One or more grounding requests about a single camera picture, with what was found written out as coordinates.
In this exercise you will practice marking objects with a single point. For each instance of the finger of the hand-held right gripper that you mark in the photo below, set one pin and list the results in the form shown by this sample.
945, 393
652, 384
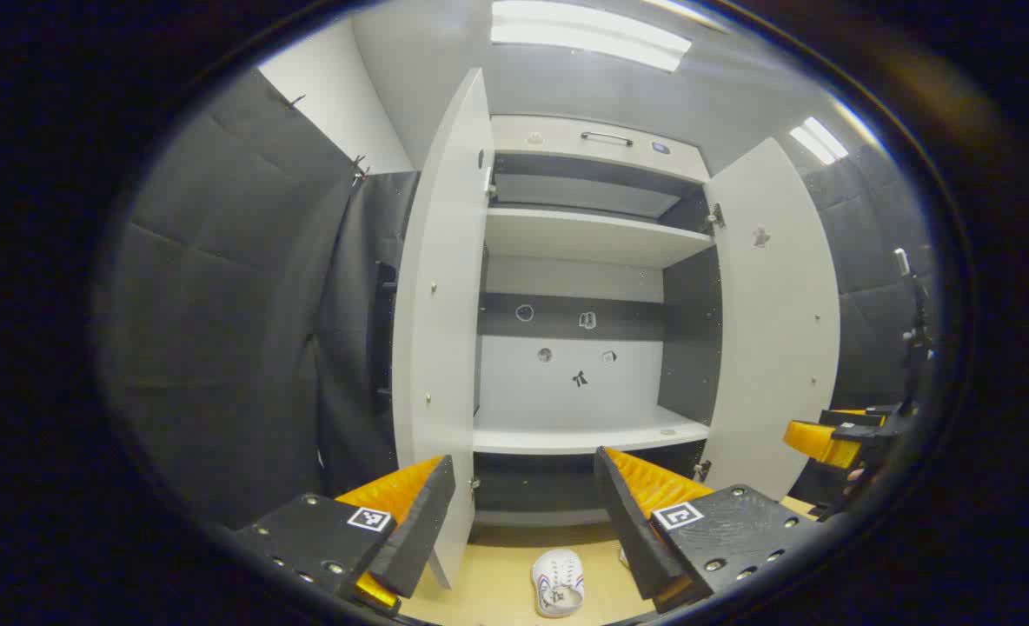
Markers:
819, 443
853, 417

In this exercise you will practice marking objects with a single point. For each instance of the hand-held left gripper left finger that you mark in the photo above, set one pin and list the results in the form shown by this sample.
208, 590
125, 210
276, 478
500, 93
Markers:
419, 530

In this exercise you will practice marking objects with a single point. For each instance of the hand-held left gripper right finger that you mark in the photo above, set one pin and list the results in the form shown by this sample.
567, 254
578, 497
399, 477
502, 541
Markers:
627, 522

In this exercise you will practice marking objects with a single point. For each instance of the grey cabinet door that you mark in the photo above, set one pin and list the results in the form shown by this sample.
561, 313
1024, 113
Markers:
775, 330
441, 330

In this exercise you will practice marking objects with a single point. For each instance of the grey white shoe cabinet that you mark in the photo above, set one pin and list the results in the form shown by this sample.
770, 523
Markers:
567, 382

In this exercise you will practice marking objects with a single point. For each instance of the white cabinet shelf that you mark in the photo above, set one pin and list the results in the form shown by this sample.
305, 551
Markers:
584, 236
584, 433

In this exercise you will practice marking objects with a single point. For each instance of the black backdrop cloth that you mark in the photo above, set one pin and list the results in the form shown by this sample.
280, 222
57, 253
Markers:
871, 261
219, 304
354, 348

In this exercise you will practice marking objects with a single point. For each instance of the small ceiling light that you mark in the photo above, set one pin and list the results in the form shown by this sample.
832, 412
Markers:
819, 139

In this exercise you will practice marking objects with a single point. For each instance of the long ceiling light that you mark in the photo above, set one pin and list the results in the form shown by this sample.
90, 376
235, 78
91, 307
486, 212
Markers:
584, 33

